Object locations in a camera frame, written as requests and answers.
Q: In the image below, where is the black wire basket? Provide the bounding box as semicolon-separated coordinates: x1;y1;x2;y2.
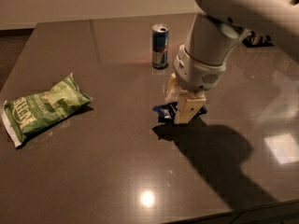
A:
243;31;274;48

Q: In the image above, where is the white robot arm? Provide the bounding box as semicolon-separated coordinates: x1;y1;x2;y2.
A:
165;0;299;124

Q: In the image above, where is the green chip bag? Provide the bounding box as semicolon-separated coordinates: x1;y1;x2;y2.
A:
1;74;92;148

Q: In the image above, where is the blue rxbar wrapper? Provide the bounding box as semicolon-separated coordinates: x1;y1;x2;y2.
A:
152;101;208;123

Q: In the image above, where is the red bull can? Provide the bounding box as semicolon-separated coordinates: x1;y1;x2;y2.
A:
152;23;169;69

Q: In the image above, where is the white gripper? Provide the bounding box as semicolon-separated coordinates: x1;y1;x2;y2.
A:
165;45;226;124

